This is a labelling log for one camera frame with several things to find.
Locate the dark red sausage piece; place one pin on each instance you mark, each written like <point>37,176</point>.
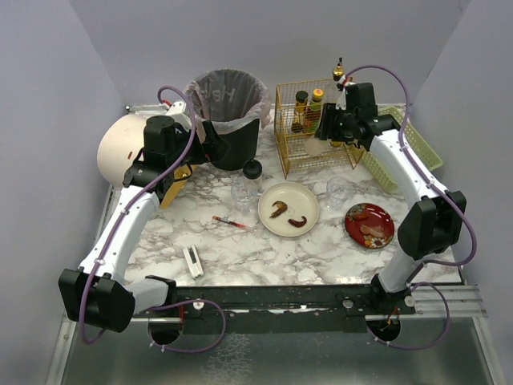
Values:
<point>298,223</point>

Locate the pink plastic bin liner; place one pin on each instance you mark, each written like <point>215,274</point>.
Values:
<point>229,99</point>

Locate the cream cylindrical drawer box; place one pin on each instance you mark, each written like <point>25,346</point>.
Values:
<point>119,147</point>

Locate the clear oil bottle gold cap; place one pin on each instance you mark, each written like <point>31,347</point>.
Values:
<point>332,88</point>

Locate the orange yellow drawer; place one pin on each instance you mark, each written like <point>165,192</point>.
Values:
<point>176,186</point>

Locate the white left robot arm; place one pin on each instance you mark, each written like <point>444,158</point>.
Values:
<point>95,293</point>

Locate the red pen tube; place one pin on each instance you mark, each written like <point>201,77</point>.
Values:
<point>233,223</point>

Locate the black lid glass jar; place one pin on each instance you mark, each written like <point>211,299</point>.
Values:
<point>252,172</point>

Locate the white rectangular device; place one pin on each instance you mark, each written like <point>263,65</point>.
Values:
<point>193,262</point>

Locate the black trash bin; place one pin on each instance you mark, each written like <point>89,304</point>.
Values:
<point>243,147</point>

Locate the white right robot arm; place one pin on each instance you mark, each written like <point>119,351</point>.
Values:
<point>433,222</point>

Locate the pale green perforated basket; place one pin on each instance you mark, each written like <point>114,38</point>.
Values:
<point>422,149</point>

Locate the brown shrimp piece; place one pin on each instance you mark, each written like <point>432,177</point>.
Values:
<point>281,207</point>

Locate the black mounting rail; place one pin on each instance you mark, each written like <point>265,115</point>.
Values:
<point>283,309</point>

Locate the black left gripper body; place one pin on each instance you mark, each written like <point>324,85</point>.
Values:
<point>207,141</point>

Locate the gold wire rack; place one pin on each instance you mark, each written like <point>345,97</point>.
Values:
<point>291,145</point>

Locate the red floral small plate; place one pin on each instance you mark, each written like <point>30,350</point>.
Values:
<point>369,243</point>

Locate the clear drinking glass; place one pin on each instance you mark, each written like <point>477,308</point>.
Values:
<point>244,197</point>
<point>338,191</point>

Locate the green sauce bottle yellow cap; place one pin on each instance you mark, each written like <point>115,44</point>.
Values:
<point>313,111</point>

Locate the cream cylindrical shaker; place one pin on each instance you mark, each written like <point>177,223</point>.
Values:
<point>314,147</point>

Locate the meat scraps on red plate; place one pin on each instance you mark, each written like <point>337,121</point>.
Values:
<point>370,225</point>

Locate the amber spice jar grey lid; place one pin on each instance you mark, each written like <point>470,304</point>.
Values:
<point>301,101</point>

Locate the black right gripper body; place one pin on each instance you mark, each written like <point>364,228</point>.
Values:
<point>325,123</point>

